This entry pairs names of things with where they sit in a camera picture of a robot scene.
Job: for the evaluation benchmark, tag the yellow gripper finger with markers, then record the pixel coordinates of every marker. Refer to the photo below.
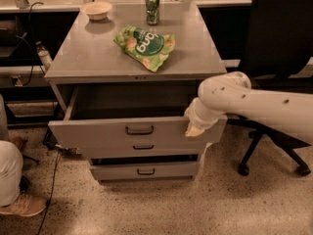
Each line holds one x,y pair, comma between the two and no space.
193,131

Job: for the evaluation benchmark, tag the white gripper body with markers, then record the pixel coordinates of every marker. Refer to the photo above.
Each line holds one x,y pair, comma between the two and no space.
198,117

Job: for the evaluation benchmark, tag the grey top drawer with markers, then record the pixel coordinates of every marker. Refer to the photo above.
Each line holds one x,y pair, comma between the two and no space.
131,114

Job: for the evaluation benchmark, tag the grey drawer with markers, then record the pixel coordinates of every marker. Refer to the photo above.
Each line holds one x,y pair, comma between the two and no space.
144,171
131,114
129,151

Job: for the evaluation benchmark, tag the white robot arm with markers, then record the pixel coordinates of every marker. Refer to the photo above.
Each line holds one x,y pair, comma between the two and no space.
231,93

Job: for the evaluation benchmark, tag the grey middle drawer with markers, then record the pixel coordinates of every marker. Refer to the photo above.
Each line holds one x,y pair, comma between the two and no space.
129,151

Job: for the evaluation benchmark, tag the grey bottom drawer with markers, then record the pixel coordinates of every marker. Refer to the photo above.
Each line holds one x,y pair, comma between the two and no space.
144,171

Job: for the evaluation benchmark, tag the grey drawer cabinet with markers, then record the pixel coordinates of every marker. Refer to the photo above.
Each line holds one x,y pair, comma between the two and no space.
90,56

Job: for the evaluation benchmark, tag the green chip bag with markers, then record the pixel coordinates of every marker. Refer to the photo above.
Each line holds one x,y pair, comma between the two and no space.
149,49

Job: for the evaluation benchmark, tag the black office chair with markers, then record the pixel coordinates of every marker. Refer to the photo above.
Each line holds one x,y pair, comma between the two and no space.
278,45

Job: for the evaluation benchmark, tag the green soda can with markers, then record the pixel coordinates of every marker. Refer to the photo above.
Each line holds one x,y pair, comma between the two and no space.
152,12

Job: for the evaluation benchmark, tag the beige bowl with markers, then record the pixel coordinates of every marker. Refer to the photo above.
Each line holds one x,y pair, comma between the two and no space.
97,10

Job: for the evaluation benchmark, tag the plastic water bottle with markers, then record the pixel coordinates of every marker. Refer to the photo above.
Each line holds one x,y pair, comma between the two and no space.
44,55

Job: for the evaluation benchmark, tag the tan sneaker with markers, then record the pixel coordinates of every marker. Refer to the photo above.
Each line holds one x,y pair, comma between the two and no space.
25,205

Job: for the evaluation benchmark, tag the person leg light trousers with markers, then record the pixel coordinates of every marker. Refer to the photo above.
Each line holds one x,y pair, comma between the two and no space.
10,163

